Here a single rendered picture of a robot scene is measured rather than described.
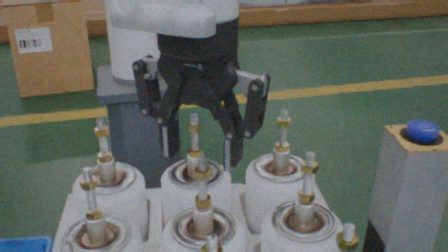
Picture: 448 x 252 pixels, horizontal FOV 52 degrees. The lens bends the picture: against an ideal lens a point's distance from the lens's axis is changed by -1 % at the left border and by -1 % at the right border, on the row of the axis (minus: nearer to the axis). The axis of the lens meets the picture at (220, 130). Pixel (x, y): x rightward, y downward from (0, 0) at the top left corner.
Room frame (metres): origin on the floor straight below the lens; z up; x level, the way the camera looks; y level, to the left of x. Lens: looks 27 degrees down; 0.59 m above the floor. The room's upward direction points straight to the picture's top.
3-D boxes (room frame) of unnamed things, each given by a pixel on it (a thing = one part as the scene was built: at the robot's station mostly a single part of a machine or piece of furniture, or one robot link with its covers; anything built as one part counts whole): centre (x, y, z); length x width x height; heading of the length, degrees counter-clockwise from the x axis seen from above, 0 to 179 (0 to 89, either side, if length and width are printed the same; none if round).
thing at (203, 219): (0.42, 0.02, 0.26); 0.02 x 0.02 x 0.03
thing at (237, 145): (0.40, -0.02, 0.37); 0.03 x 0.01 x 0.05; 65
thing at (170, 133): (0.43, 0.05, 0.36); 0.02 x 0.01 x 0.04; 155
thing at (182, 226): (0.42, 0.02, 0.25); 0.08 x 0.08 x 0.01
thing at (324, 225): (0.43, -0.10, 0.25); 0.08 x 0.08 x 0.01
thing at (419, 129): (0.52, -0.26, 0.32); 0.04 x 0.04 x 0.02
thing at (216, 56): (0.42, 0.02, 0.46); 0.08 x 0.08 x 0.09
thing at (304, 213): (0.43, -0.10, 0.26); 0.02 x 0.02 x 0.03
